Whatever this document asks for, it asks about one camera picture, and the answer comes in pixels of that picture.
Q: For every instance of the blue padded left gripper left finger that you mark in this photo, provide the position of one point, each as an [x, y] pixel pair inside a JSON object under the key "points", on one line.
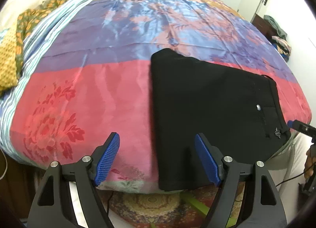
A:
{"points": [[103, 158]]}

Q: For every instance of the yellow textured knit cloth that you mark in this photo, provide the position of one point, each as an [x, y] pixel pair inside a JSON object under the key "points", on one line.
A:
{"points": [[8, 66]]}

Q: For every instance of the right hand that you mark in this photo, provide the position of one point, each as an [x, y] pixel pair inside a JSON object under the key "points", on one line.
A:
{"points": [[310, 161]]}

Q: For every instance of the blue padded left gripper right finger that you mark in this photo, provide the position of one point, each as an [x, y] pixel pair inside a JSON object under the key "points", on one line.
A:
{"points": [[211, 159]]}

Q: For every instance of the blue white striped bedsheet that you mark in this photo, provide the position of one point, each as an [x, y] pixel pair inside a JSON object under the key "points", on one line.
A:
{"points": [[35, 46]]}

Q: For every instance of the patterned red floor rug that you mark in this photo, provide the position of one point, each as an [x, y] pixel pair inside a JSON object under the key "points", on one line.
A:
{"points": [[155, 210]]}

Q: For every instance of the white trousered right leg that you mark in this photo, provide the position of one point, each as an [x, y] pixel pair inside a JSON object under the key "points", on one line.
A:
{"points": [[286, 169]]}

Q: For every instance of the black pants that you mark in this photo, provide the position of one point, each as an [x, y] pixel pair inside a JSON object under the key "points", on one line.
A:
{"points": [[237, 111]]}

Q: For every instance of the green orange floral cloth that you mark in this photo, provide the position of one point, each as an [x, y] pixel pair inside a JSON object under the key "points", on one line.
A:
{"points": [[27, 21]]}

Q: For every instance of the green bar on floor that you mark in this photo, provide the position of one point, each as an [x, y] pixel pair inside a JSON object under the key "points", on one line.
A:
{"points": [[200, 200]]}

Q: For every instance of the dark wooden bedside table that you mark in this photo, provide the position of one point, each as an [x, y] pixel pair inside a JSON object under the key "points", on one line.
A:
{"points": [[18, 183]]}

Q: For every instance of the dark wooden side cabinet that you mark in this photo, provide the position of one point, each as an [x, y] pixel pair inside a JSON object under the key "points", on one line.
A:
{"points": [[264, 27]]}

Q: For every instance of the colourful floral satin quilt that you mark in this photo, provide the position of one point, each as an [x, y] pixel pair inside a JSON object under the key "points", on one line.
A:
{"points": [[95, 79]]}

